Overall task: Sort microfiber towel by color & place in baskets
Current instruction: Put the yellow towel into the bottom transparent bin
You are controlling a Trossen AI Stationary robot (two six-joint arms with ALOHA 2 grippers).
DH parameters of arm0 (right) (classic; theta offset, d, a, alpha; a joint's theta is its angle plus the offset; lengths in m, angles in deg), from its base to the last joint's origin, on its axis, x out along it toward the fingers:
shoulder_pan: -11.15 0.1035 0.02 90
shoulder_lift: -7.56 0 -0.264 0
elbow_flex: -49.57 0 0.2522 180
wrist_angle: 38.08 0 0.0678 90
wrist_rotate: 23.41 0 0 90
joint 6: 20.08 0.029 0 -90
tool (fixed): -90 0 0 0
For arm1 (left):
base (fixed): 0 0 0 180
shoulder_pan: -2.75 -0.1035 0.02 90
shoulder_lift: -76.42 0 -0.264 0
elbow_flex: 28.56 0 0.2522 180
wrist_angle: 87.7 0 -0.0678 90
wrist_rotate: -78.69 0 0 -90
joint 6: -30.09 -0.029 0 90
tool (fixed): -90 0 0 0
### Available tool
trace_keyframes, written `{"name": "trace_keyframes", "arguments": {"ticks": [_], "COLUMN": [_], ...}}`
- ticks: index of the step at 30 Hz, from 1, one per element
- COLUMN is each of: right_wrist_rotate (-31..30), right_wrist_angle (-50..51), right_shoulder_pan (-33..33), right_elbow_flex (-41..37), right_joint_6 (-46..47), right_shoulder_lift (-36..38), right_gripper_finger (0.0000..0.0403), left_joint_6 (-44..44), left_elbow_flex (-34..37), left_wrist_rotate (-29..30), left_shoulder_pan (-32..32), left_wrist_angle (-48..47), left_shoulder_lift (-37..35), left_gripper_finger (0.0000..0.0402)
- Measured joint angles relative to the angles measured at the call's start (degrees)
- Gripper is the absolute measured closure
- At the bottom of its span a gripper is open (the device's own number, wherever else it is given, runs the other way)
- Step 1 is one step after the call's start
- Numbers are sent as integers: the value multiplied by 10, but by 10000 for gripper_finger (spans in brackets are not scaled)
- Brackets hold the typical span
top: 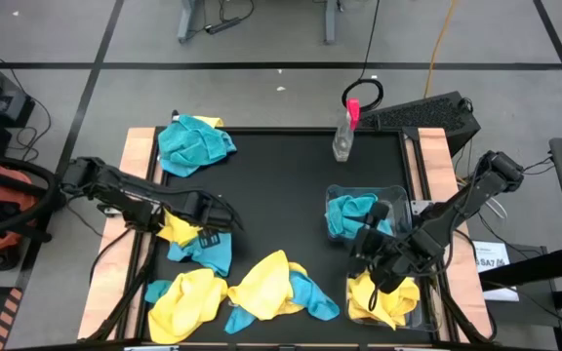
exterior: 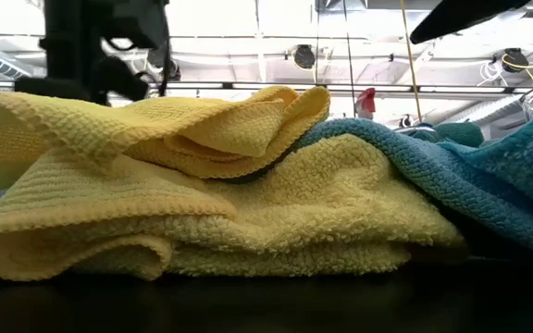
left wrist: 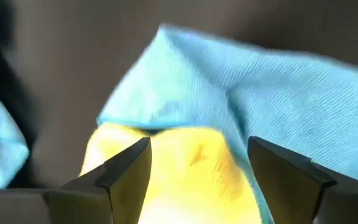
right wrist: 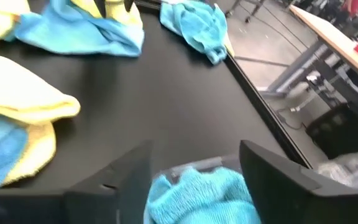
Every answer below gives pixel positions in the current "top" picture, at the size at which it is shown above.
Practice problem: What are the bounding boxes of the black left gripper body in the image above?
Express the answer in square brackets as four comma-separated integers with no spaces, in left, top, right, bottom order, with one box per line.
[182,190,244,233]

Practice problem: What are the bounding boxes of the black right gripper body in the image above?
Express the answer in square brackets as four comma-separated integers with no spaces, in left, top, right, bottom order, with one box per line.
[348,226,433,294]

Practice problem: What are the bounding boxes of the teal microfiber towel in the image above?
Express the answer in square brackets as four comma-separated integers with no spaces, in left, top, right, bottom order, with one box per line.
[326,193,395,241]
[157,114,238,178]
[223,270,341,336]
[143,279,175,304]
[166,231,234,278]

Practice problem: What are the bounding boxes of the clear spray bottle red trigger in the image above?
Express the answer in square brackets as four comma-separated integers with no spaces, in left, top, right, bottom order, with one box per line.
[332,97,362,163]

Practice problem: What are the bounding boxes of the wooden table board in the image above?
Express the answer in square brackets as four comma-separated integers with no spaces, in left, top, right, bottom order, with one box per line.
[76,127,158,341]
[416,127,493,341]

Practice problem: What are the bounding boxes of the black computer tower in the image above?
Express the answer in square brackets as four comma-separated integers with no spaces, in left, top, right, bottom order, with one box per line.
[358,91,482,158]

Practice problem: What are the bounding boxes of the white paper label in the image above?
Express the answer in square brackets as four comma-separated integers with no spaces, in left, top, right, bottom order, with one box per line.
[470,239,520,302]

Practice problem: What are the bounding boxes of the black power strip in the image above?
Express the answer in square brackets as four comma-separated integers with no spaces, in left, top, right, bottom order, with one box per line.
[204,17,242,36]

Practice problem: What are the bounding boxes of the orange shop vacuum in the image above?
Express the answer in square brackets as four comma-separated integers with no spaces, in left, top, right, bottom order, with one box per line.
[0,151,68,272]

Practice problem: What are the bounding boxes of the black table frame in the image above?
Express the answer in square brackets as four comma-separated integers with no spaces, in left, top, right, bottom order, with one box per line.
[124,125,497,348]

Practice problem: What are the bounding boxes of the black hanging cable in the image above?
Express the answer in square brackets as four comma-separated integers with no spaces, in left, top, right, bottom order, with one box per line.
[341,0,385,114]

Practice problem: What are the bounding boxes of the yellow hanging cable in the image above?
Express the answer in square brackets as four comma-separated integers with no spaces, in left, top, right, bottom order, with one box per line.
[422,0,459,98]

